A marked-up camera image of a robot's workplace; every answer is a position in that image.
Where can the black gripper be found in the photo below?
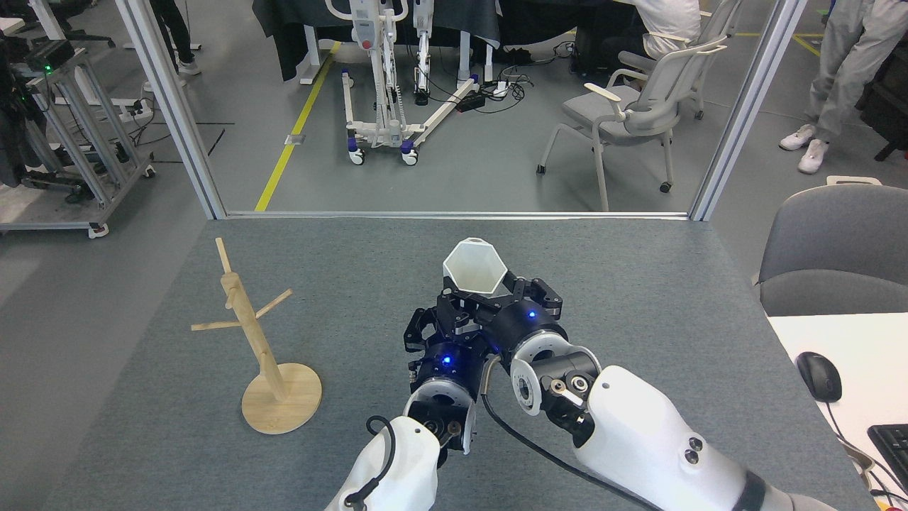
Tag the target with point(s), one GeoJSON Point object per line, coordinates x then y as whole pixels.
{"type": "Point", "coordinates": [447, 365]}
{"type": "Point", "coordinates": [528, 319]}

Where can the white hexagonal cup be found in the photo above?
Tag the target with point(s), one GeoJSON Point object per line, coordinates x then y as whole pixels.
{"type": "Point", "coordinates": [474, 266]}

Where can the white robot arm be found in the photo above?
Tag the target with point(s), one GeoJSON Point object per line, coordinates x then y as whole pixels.
{"type": "Point", "coordinates": [408, 468]}
{"type": "Point", "coordinates": [638, 440]}

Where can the wooden cup storage rack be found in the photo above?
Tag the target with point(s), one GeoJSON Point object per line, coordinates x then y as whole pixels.
{"type": "Point", "coordinates": [266, 408]}

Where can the pale grey office chair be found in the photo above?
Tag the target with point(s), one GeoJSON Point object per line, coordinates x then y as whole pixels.
{"type": "Point", "coordinates": [720, 25]}
{"type": "Point", "coordinates": [603, 106]}

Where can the white stand on wheels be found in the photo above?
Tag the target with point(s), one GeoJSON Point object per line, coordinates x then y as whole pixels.
{"type": "Point", "coordinates": [376, 128]}

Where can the black power strip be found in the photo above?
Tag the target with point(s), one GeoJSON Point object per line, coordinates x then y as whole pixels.
{"type": "Point", "coordinates": [470, 102]}

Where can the white power strip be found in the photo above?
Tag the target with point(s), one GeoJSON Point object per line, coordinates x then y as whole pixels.
{"type": "Point", "coordinates": [501, 89]}

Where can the metal floor plate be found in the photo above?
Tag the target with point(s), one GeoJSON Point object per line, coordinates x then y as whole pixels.
{"type": "Point", "coordinates": [295, 140]}

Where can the black computer mouse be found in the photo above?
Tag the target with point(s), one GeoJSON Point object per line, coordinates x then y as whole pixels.
{"type": "Point", "coordinates": [819, 376]}

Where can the seated person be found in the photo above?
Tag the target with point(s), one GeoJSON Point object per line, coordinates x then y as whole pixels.
{"type": "Point", "coordinates": [670, 28]}

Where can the dark grey padded chair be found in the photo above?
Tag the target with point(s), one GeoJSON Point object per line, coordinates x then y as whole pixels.
{"type": "Point", "coordinates": [837, 241]}

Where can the white desk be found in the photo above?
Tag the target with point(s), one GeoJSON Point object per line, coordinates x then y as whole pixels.
{"type": "Point", "coordinates": [865, 355]}

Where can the black table cloth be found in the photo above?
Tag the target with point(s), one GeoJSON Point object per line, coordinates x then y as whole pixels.
{"type": "Point", "coordinates": [291, 28]}

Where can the person in grey trousers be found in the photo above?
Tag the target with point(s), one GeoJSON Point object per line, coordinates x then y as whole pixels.
{"type": "Point", "coordinates": [844, 64]}

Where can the black keyboard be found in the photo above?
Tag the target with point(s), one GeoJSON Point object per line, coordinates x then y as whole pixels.
{"type": "Point", "coordinates": [892, 451]}

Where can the person in black trousers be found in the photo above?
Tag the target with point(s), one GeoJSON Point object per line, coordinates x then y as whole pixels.
{"type": "Point", "coordinates": [174, 28]}

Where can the black box with green light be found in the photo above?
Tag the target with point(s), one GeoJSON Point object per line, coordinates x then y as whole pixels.
{"type": "Point", "coordinates": [48, 53]}

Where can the silver frame crossbar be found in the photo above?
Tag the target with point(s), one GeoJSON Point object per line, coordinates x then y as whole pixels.
{"type": "Point", "coordinates": [454, 215]}

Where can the silver frame post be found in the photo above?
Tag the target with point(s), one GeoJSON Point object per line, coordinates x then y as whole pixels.
{"type": "Point", "coordinates": [174, 106]}
{"type": "Point", "coordinates": [745, 113]}

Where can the metal frame cart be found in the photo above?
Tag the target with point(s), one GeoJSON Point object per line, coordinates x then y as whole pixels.
{"type": "Point", "coordinates": [85, 142]}

